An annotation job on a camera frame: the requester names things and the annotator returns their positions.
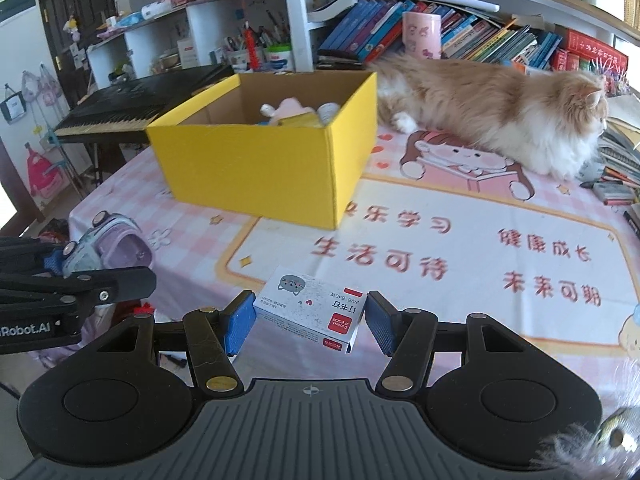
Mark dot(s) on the white shelf unit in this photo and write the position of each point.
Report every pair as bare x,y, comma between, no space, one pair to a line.
295,20

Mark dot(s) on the black keyboard piano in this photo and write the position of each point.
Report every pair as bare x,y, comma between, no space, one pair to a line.
130,105

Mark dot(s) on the pen holder cup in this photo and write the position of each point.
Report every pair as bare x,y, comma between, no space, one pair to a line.
239,60

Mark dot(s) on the stack of books and papers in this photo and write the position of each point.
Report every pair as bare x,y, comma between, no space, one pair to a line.
620,155

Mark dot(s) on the pink checkered desktop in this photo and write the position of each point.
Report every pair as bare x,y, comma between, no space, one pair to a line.
440,320

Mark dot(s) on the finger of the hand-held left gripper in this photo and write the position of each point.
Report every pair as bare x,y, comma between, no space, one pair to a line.
52,262
120,282

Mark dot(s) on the dark wooden door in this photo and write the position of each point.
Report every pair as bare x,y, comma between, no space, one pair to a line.
65,20

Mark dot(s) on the white green cup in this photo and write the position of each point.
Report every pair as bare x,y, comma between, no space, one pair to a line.
280,59

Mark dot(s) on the dark tote bag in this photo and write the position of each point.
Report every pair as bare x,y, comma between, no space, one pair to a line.
12,107

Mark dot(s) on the pink hanging bag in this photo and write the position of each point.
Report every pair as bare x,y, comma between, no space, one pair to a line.
37,87

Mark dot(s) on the red black bag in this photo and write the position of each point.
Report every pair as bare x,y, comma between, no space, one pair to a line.
52,236

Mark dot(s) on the white box with red label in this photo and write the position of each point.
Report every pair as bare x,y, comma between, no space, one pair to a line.
187,55

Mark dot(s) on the thick red book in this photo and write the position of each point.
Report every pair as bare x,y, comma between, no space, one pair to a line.
590,47

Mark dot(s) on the yellow cardboard box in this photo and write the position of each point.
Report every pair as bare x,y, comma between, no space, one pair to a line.
260,170

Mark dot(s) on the orange fluffy cat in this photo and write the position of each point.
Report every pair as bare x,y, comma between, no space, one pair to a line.
475,105

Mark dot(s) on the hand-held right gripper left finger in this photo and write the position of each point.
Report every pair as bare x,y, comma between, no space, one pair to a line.
240,322

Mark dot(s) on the red backpack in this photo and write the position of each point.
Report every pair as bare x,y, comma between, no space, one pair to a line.
42,175

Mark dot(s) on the yellow tape roll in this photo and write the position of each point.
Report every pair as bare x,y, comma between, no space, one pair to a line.
300,121

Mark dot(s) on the pink mug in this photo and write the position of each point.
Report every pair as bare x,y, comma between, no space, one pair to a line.
422,35

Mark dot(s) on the row of colourful books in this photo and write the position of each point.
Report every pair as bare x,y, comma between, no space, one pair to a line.
360,30

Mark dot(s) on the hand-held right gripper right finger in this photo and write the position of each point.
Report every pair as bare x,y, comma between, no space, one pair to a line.
377,325

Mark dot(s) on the white tissue pack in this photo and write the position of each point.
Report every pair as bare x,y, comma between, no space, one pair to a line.
157,10

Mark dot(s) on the pink plush toy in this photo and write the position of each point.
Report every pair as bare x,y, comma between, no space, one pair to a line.
292,109

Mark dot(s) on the beige bowl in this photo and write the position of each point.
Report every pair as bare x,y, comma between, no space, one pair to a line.
170,60

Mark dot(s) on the white staple box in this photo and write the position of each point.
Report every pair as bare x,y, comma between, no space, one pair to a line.
305,305

